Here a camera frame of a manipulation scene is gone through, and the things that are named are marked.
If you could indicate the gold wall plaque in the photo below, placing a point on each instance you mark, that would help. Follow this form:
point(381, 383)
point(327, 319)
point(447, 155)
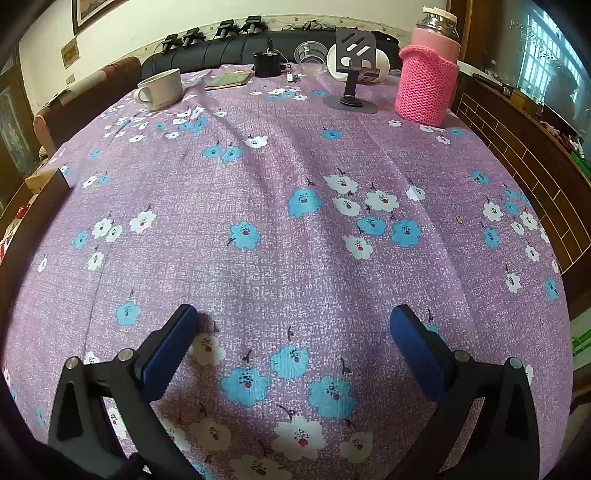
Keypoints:
point(70, 54)

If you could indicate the purple floral tablecloth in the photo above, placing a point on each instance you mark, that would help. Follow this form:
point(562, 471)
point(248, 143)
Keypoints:
point(286, 286)

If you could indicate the white mug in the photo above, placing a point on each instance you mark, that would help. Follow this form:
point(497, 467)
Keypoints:
point(164, 90)

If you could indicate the cardboard box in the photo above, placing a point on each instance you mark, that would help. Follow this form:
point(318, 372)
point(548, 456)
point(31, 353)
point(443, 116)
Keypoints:
point(44, 181)

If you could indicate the dark grey phone stand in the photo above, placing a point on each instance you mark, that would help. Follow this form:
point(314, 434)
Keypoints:
point(353, 46)

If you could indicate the wooden glass door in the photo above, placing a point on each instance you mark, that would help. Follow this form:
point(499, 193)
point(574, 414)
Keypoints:
point(16, 129)

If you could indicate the black clamp device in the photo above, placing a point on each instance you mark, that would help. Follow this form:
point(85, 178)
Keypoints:
point(252, 24)
point(192, 37)
point(171, 41)
point(228, 27)

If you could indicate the brown chair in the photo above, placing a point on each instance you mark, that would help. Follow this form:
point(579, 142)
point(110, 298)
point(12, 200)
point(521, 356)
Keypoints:
point(87, 106)

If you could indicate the wooden cabinet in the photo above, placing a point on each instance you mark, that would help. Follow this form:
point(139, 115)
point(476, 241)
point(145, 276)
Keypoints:
point(521, 157)

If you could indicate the framed wall picture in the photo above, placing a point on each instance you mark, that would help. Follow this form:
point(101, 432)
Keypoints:
point(92, 11)

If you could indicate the pink bottle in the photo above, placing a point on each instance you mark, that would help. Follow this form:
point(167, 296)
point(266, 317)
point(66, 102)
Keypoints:
point(434, 41)

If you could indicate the green booklet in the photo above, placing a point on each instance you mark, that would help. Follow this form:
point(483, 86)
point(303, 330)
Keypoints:
point(228, 81)

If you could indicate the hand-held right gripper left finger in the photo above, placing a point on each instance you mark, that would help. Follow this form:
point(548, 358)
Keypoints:
point(168, 350)

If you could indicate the green white package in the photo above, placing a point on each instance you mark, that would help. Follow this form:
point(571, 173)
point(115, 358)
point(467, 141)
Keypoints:
point(582, 344)

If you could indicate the black leather sofa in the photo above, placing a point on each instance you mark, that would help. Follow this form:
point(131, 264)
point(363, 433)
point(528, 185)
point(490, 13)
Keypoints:
point(217, 53)

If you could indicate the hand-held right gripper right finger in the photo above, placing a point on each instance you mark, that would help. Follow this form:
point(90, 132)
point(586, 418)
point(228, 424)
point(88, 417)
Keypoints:
point(418, 350)

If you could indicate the black pen holder cup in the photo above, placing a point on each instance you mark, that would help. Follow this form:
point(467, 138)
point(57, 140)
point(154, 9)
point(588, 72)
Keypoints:
point(268, 64)

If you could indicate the pink knitted sleeve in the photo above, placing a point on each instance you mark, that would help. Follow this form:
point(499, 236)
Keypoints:
point(425, 92)

